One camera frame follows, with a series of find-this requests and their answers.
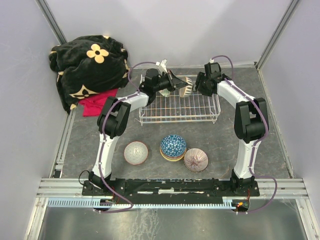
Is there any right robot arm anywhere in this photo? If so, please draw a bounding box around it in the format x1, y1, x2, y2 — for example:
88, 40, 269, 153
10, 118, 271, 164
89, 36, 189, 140
195, 61, 269, 196

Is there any red cloth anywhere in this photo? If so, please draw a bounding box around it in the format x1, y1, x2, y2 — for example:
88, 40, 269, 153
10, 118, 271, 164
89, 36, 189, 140
79, 88, 118, 117

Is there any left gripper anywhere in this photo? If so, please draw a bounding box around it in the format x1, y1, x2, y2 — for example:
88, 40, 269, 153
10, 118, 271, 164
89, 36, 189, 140
153, 69, 189, 92

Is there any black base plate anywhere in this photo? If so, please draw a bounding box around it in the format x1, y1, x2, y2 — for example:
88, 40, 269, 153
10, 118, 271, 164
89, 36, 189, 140
82, 178, 260, 206

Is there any black floral fleece blanket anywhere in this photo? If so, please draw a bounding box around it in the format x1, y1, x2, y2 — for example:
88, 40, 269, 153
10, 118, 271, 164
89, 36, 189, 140
48, 35, 130, 113

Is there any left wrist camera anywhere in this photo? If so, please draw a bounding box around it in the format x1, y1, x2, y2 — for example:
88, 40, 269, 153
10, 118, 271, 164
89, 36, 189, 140
155, 59, 168, 74

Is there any grey geometric patterned bowl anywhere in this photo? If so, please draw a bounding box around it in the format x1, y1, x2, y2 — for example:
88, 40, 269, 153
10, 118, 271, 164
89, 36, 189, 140
123, 141, 149, 166

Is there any purple striped bowl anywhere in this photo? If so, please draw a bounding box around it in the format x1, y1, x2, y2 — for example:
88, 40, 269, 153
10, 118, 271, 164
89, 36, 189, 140
183, 148, 209, 173

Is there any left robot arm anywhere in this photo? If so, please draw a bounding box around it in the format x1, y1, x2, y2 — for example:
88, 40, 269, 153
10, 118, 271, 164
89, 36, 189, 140
88, 68, 189, 195

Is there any blue triangle patterned bowl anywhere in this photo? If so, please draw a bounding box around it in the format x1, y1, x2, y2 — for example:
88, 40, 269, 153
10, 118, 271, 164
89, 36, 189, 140
160, 134, 187, 158

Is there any white wire dish rack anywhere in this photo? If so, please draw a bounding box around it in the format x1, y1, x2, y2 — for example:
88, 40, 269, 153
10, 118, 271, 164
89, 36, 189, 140
138, 90, 221, 125

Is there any aluminium frame rail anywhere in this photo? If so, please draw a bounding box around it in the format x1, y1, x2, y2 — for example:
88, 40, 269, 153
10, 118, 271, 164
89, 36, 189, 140
36, 178, 309, 210

